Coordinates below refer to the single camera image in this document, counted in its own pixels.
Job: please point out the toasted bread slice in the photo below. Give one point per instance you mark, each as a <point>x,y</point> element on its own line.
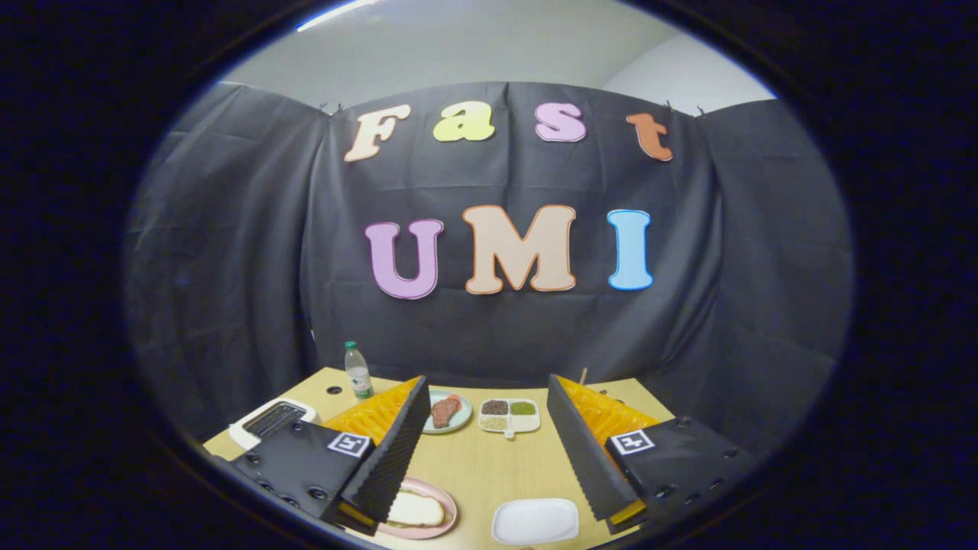
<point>416,509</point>

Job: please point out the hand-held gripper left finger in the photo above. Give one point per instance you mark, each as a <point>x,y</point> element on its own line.
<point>393,458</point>

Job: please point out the white divided grain dish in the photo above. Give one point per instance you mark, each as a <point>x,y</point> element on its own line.
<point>510,428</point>

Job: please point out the pale green plate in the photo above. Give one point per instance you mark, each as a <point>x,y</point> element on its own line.
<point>464,416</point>

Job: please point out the white square plate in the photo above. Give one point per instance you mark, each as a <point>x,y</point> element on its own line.
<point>535,522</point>

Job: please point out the clear plastic water bottle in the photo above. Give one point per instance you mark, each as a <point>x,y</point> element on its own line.
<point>359,378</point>

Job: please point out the white toaster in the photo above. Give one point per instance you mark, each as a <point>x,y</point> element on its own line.
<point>244,435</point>

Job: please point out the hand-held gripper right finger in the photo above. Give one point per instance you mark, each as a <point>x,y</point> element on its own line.
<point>584,458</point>

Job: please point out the pink plate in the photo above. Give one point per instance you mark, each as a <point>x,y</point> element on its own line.
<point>451,508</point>

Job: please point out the brown meat piece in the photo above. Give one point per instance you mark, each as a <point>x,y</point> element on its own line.
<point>443,414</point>

